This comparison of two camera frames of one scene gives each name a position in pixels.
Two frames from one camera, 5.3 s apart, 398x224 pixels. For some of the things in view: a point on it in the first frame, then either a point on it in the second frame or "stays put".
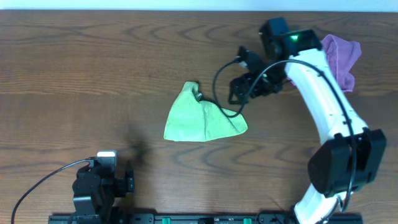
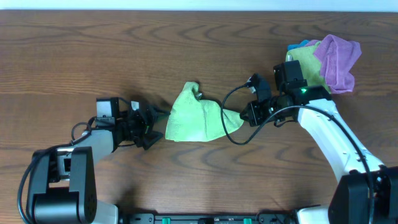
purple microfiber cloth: x=342 y=55 stays put
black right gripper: x=235 y=84 → x=256 y=119
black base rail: x=206 y=218 stays put
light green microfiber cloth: x=191 y=120 stays put
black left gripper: x=123 y=185 → x=142 y=125
